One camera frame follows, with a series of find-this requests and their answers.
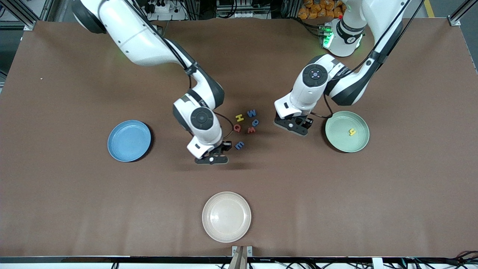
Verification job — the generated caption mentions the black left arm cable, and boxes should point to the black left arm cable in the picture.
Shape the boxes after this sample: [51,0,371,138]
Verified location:
[313,0,426,120]

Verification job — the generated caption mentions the bag of orange items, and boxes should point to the bag of orange items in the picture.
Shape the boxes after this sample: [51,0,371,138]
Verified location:
[298,0,346,20]

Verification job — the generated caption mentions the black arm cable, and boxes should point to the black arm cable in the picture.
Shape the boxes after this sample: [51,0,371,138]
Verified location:
[127,0,235,144]
[313,0,426,120]

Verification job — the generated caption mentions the white power strip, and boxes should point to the white power strip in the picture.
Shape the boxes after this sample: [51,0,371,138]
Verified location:
[149,0,180,15]

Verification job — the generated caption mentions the beige plate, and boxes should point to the beige plate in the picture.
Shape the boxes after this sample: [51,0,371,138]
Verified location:
[202,192,252,243]

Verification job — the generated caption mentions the aluminium frame post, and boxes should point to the aluminium frame post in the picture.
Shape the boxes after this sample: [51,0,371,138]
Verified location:
[280,0,301,19]
[448,0,478,27]
[0,0,40,31]
[186,0,204,20]

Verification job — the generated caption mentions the green plate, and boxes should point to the green plate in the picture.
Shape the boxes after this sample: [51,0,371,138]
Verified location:
[325,111,370,153]

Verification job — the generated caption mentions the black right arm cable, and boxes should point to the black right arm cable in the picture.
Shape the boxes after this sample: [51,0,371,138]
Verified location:
[127,0,235,144]

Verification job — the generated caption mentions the blue plate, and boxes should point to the blue plate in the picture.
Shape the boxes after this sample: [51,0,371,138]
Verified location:
[107,120,152,162]

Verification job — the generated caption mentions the wooden stick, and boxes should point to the wooden stick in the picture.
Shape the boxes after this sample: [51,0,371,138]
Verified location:
[229,245,248,269]

